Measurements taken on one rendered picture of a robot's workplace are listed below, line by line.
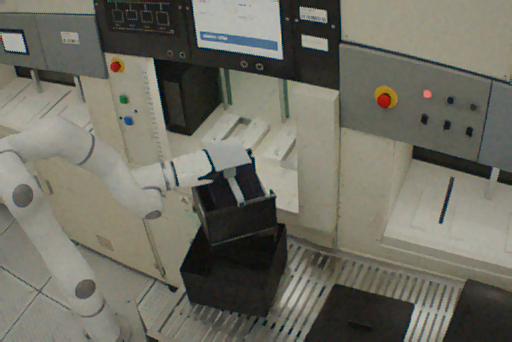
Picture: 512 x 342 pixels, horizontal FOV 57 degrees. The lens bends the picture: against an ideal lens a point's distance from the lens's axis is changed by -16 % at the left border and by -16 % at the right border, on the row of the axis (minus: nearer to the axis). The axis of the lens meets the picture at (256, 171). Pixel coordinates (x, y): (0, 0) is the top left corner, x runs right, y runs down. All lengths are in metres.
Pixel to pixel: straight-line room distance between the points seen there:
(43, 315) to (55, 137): 1.84
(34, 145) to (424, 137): 1.04
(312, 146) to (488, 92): 0.59
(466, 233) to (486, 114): 0.59
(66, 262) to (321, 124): 0.82
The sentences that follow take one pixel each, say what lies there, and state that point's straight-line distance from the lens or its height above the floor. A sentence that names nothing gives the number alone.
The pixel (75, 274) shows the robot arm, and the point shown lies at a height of 1.18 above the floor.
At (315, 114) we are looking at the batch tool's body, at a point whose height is 1.34.
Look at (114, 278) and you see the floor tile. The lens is 2.99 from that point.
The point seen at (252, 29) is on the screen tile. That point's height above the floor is 1.56.
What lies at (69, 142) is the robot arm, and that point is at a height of 1.53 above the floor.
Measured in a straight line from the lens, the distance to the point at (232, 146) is 1.57.
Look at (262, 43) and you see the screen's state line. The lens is 1.56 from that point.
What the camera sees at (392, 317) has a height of 0.86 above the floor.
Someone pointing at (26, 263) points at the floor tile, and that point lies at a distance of 3.30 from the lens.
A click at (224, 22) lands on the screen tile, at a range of 1.59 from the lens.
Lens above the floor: 2.24
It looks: 41 degrees down
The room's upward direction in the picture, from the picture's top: 6 degrees counter-clockwise
